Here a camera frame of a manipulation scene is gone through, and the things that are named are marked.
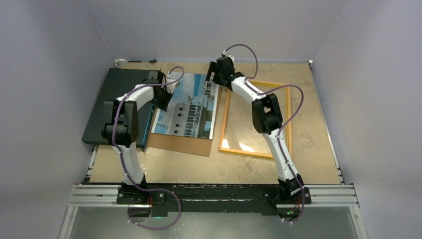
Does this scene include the brown backing board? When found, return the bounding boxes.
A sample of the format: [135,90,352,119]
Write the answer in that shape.
[147,89,221,157]

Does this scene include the dark blue flat box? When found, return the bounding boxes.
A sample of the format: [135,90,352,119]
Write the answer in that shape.
[82,67,163,152]

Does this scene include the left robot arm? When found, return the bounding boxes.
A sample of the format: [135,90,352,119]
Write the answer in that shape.
[101,72,182,204]

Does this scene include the clear acrylic sheet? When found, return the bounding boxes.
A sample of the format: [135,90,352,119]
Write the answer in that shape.
[224,85,288,155]

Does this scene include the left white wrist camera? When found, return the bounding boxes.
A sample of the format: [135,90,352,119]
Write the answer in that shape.
[166,74,181,94]

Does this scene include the building and sky photo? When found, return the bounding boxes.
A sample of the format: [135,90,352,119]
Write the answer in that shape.
[151,73,219,139]

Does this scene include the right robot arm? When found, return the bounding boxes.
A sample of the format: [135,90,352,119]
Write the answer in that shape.
[206,56,306,203]

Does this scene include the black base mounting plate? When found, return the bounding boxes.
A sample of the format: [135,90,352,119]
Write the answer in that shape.
[116,183,312,217]

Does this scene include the aluminium rail frame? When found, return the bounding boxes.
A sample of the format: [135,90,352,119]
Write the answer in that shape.
[67,184,368,239]

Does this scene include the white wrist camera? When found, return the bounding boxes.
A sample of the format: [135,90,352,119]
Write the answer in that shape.
[166,74,181,94]
[222,50,235,63]

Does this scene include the yellow picture frame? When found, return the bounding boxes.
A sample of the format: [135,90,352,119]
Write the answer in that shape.
[218,80,293,160]

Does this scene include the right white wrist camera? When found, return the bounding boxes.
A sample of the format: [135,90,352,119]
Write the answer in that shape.
[222,50,235,63]

